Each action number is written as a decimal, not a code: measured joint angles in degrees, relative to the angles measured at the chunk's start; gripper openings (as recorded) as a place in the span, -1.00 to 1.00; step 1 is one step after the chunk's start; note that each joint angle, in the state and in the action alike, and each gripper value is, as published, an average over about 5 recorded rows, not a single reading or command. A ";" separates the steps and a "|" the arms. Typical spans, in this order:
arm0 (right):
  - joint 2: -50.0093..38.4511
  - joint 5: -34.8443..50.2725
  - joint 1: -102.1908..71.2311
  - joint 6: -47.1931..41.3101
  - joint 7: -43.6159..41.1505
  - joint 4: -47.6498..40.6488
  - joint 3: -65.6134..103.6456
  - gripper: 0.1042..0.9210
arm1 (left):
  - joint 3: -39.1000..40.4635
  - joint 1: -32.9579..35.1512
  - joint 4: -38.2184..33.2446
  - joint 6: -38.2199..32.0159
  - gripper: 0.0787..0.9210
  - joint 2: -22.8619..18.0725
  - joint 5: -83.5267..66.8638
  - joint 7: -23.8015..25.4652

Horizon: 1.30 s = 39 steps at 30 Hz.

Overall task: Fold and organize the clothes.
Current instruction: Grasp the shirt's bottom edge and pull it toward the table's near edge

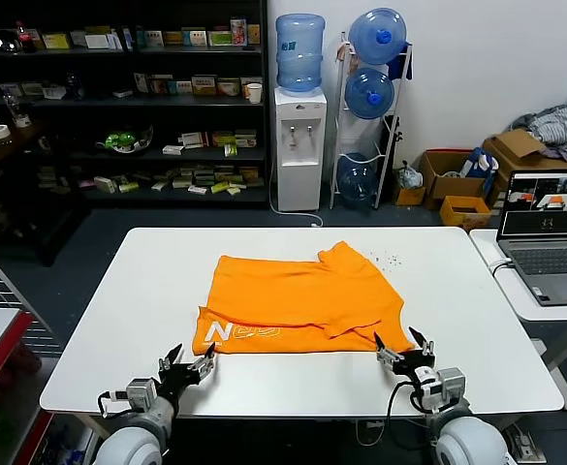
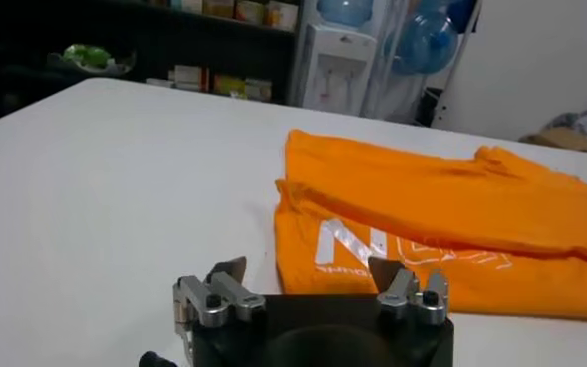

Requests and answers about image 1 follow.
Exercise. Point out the white water dispenser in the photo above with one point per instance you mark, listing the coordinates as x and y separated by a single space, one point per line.
300 169

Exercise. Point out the blue and white bag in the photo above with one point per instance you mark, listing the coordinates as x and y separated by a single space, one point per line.
479 164

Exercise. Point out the small yellow cardboard box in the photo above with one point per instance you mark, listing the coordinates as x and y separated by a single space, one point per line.
464 210

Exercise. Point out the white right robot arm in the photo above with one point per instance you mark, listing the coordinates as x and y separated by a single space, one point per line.
467 441

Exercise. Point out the white plastic bag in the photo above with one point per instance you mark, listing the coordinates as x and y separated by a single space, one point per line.
410 176

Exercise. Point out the red and white box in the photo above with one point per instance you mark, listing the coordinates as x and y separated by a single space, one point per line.
195 140

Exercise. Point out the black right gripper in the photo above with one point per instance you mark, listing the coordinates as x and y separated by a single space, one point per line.
411 368

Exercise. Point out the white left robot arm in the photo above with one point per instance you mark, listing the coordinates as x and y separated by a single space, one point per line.
133 441

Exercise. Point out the small white side table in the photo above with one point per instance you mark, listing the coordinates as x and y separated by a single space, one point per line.
515 300

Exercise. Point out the clear glass globe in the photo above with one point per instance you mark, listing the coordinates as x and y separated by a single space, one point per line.
6 41

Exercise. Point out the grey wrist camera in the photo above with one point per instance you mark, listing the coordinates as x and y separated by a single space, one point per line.
142 393
450 385

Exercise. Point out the black tripod stand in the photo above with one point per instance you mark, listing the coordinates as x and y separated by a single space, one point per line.
395 140

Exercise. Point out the small brown cardboard box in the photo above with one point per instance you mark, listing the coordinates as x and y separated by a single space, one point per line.
409 196

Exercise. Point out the large brown cardboard box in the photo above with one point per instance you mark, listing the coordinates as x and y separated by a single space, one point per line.
520 145

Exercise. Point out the scattered dark crumbs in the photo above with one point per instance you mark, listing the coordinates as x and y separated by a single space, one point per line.
389 260

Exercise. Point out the white power strip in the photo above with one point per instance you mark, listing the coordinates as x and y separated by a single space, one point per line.
523 443

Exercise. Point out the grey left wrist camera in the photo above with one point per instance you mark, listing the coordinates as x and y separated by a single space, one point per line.
142 393

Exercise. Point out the white paper cup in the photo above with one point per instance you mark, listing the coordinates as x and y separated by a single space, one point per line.
254 93

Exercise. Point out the white metal jug rack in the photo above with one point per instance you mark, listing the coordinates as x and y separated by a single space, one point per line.
389 145

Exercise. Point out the black shelf unit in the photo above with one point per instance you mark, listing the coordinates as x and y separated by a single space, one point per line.
118 106

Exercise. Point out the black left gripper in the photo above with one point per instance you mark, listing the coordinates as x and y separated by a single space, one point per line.
179 378

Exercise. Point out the pink patterned carton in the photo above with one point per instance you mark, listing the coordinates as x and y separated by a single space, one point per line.
238 33

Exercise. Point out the grey pile of clothes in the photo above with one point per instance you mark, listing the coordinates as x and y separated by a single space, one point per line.
557 126

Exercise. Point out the green and white bowl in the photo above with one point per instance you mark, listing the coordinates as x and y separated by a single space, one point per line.
123 141

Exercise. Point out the grey open laptop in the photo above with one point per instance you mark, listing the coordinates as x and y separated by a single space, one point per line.
544 257

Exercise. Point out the pink cloth strip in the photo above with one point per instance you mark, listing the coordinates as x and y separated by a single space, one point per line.
348 51

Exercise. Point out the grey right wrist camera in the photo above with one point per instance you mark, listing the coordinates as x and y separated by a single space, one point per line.
450 385

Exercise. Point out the large white table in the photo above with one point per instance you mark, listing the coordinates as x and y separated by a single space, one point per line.
133 290

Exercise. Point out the blue water jug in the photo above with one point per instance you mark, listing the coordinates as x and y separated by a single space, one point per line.
377 36
369 94
300 53
357 176

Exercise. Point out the clear plastic bottle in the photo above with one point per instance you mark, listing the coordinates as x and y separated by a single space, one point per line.
17 111

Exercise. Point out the cola bottle red label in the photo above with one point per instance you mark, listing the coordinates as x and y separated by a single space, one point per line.
23 39

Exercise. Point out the orange t-shirt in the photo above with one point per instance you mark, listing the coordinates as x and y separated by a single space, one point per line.
302 300

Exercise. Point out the small white flat box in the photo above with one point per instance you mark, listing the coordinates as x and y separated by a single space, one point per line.
173 150

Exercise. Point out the tan medicine box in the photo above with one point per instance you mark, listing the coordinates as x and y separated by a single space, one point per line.
203 84

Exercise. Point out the open brown cardboard box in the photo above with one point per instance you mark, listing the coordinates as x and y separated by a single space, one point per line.
445 186

